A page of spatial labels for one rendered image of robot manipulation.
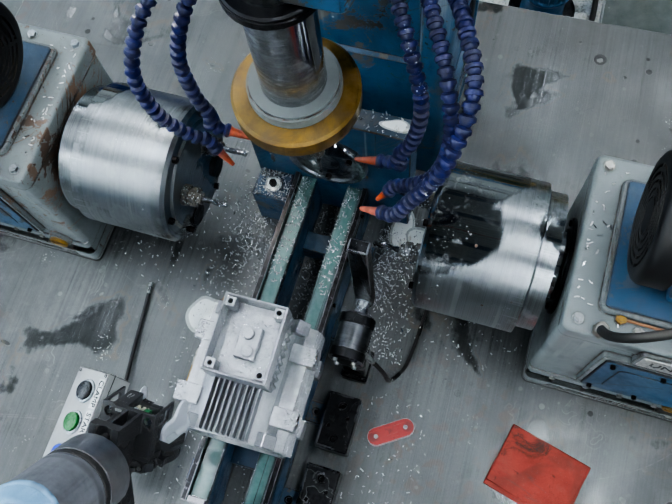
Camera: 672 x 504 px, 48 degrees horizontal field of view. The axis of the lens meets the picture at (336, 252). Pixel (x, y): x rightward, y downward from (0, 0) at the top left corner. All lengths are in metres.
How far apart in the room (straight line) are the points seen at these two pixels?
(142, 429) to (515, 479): 0.72
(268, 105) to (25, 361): 0.82
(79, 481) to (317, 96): 0.54
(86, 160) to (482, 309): 0.68
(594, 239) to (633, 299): 0.10
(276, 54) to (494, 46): 0.90
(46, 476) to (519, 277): 0.69
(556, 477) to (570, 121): 0.72
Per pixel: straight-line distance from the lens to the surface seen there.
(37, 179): 1.34
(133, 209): 1.28
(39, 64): 1.38
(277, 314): 1.12
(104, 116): 1.30
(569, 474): 1.43
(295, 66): 0.92
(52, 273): 1.63
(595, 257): 1.14
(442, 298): 1.17
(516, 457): 1.41
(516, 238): 1.13
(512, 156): 1.60
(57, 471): 0.82
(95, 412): 1.22
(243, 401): 1.13
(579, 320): 1.10
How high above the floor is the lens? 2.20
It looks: 69 degrees down
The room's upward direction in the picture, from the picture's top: 12 degrees counter-clockwise
